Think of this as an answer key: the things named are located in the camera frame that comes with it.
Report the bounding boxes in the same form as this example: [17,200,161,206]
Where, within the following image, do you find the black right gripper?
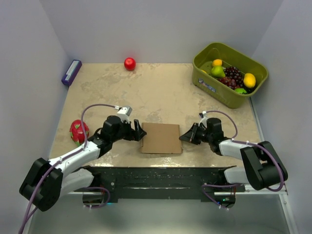
[180,123,213,145]

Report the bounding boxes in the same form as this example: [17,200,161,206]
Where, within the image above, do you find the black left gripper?
[111,118,146,143]

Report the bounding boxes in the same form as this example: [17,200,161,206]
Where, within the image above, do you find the brown cardboard box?
[141,122,182,154]

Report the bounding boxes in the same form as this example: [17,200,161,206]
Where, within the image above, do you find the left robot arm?
[19,116,147,212]

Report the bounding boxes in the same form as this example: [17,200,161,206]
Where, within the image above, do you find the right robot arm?
[179,117,288,192]

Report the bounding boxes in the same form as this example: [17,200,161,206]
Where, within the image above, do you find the purple rectangular box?
[61,59,82,87]

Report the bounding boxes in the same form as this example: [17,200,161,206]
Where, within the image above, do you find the red dragon fruit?
[69,119,85,146]

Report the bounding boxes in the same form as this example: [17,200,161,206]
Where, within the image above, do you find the green apple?
[234,88,248,95]

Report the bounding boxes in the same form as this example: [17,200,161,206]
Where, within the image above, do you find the red apple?
[124,57,136,71]

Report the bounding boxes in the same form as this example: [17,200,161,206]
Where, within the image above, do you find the green pear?
[211,66,226,78]

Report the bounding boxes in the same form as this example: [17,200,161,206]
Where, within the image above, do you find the dark purple grapes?
[217,66,243,90]

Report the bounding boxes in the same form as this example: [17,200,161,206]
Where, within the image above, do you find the orange fruit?
[212,59,223,67]

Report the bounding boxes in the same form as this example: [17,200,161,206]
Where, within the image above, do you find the yellow lemon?
[243,73,256,88]

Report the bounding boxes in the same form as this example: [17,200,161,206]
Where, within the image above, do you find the green plastic tub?
[192,42,269,109]

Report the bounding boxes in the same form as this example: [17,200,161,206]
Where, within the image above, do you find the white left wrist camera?
[117,106,133,123]

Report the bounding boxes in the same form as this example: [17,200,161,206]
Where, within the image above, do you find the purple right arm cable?
[206,110,285,193]

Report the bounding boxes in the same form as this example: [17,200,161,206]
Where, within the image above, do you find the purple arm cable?
[18,103,120,234]
[206,110,285,193]

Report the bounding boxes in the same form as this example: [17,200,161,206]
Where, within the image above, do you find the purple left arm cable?
[18,103,120,234]

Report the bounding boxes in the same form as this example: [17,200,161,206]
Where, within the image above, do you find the aluminium frame rail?
[19,106,288,233]

